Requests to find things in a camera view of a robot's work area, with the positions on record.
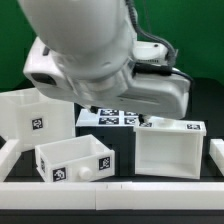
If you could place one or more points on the large white drawer cabinet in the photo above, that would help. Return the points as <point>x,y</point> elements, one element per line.
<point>35,119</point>

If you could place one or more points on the white front rail bar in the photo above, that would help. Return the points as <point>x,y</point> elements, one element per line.
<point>113,196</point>

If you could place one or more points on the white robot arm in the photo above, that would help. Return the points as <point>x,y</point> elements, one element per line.
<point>95,54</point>

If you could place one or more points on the white left rail block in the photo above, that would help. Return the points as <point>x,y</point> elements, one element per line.
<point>9,154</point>

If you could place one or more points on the white drawer with knob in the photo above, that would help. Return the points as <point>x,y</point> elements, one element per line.
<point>80,159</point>

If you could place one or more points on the white rail block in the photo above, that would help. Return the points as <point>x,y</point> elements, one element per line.
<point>217,153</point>
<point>9,154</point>

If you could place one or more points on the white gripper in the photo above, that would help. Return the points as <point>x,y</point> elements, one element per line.
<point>127,90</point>

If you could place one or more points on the white marker tag board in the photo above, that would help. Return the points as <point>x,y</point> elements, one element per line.
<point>106,118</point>

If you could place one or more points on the white right rail block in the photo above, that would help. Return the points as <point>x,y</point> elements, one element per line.
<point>217,153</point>

